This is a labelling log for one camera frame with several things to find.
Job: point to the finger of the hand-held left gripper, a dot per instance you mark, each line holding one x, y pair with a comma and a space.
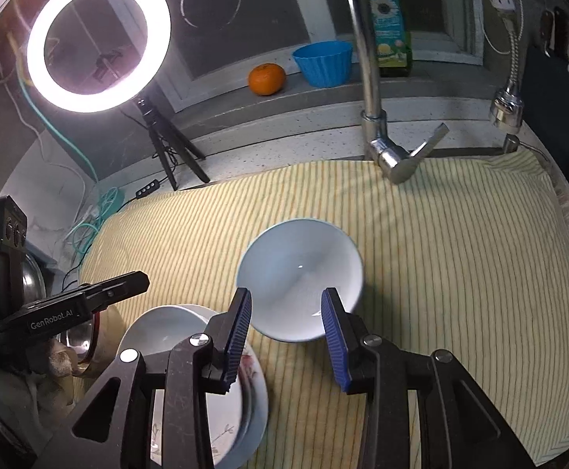
118, 288

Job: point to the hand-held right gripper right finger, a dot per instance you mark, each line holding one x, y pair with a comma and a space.
335, 347

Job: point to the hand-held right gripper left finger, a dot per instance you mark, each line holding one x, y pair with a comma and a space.
238, 332

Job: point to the large stainless steel bowl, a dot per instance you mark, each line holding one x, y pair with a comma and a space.
33, 278

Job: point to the floral print plate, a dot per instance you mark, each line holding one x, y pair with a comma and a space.
257, 391

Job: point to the red bowl with steel inside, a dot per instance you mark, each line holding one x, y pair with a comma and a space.
77, 339

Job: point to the small light green bowl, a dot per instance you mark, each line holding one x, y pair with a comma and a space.
294, 273

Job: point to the person's left hand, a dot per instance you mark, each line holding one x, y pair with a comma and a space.
57, 359

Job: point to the black inline remote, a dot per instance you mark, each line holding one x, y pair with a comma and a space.
148, 190

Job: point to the yellow striped cloth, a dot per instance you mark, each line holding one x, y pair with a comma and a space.
435, 278

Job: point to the black tripod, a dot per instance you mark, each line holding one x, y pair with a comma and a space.
160, 129

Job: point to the orange fruit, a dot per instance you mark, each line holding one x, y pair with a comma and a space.
267, 79

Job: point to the blue fluted cup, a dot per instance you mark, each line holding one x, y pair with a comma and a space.
323, 63

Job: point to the chrome faucet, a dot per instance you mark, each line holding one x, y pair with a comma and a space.
369, 58

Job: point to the green dish soap bottle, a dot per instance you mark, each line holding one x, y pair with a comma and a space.
387, 24

